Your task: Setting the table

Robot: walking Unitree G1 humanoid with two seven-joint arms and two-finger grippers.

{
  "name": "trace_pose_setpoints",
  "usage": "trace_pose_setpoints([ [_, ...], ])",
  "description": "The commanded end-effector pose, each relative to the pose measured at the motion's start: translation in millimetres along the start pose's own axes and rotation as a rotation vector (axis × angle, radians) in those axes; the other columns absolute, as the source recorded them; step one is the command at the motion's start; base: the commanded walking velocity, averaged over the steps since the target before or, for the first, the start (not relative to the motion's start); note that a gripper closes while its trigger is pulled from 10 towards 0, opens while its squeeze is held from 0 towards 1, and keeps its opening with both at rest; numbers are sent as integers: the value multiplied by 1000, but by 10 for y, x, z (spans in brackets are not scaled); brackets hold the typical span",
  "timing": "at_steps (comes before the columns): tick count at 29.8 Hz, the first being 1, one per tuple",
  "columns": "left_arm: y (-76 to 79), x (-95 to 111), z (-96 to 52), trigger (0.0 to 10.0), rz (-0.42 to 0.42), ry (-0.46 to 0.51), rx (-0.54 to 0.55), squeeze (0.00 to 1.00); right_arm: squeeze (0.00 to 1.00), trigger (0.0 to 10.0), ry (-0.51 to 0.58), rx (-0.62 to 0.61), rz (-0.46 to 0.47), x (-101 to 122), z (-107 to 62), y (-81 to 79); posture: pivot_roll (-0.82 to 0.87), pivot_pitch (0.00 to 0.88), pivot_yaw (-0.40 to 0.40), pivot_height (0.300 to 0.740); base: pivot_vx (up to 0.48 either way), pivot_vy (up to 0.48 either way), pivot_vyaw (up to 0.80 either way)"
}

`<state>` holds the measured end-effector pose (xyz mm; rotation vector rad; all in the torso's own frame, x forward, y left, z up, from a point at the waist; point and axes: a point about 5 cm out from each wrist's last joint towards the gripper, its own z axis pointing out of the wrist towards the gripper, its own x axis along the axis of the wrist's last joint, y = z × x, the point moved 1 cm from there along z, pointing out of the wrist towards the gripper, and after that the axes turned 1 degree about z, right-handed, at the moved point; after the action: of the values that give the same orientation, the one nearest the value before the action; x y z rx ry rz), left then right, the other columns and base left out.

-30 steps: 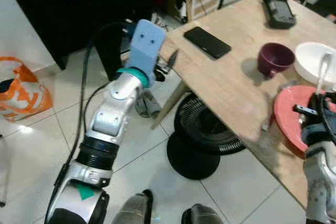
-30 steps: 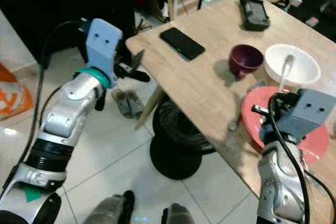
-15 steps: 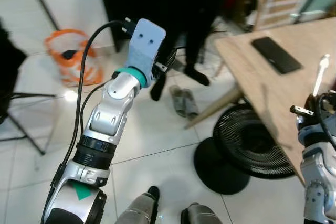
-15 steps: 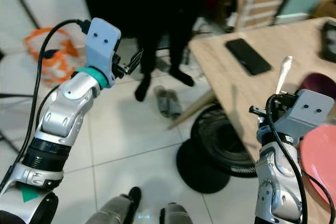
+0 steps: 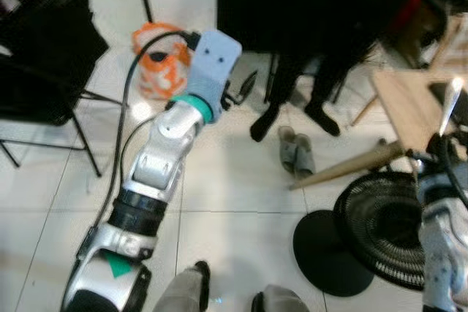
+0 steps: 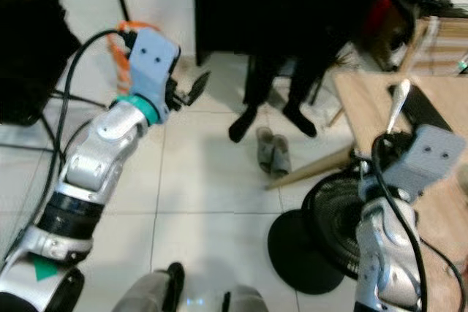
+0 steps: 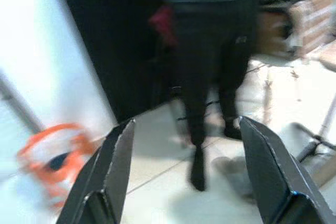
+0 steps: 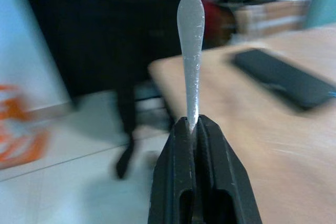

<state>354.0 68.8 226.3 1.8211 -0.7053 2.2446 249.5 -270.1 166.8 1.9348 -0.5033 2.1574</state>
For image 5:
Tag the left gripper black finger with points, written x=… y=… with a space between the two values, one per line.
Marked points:
x=248 y=85

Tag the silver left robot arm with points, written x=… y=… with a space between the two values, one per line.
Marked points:
x=157 y=158

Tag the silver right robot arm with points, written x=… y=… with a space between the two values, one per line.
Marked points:
x=442 y=253

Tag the black table mat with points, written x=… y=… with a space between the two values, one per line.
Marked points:
x=439 y=100

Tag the grey slipper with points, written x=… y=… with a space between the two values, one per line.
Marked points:
x=304 y=157
x=286 y=147

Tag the orange and white bag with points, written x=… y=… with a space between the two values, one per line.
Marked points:
x=157 y=71

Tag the wooden table leg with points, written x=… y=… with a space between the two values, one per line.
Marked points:
x=344 y=166

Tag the black floor fan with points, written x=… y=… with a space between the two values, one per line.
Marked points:
x=380 y=231

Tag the person in black clothes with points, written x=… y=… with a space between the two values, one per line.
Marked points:
x=329 y=27

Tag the wooden slatted chair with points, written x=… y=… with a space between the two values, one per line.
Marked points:
x=453 y=42

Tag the black folding chair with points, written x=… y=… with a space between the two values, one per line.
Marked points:
x=44 y=56

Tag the grey robot left leg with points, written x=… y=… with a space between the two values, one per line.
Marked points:
x=183 y=290

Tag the grey robot leg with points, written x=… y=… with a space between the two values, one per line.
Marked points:
x=281 y=301
x=183 y=290

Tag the grey robot right leg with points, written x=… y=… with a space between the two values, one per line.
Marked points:
x=281 y=301

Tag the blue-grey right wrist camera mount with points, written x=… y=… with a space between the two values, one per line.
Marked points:
x=457 y=174

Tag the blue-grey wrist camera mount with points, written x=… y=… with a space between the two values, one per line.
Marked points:
x=457 y=174
x=216 y=60

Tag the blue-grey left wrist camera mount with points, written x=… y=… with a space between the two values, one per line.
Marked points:
x=216 y=60

